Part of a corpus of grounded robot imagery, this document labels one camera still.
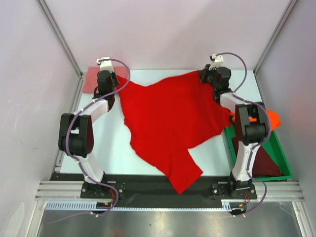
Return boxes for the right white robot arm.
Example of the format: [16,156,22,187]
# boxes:
[198,64,272,198]

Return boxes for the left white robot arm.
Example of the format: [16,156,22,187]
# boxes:
[58,70,119,198]

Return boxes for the folded pink t-shirt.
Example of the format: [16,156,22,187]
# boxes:
[82,66,128,94]

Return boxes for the orange t-shirt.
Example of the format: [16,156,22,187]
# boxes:
[229,110,281,130]

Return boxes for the green plastic bin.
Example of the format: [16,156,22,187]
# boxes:
[224,126,293,181]

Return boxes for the dark red t-shirt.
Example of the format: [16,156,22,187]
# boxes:
[231,138,286,177]

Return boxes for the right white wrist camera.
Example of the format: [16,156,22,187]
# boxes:
[208,54,224,71]

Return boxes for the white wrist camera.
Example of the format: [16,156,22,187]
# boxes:
[208,54,224,71]
[96,57,115,73]

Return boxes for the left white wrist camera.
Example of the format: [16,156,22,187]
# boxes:
[96,57,115,73]

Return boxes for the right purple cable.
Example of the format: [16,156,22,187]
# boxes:
[211,52,274,183]

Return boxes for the purple cable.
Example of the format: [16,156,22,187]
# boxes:
[211,52,274,183]
[63,58,131,185]

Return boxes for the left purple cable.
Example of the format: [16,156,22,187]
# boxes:
[63,58,131,185]

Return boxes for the left aluminium side rail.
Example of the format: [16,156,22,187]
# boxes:
[52,75,84,174]

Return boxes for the left aluminium frame post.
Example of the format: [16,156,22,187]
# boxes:
[35,0,83,79]

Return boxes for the aluminium frame post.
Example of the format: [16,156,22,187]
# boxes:
[253,0,299,75]
[35,0,83,79]

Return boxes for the right aluminium frame post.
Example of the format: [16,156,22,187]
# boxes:
[253,0,299,75]

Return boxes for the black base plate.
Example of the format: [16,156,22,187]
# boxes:
[50,173,257,209]

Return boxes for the aluminium front rail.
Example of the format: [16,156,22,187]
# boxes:
[35,181,305,202]

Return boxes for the slotted cable duct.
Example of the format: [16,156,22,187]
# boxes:
[45,199,250,212]

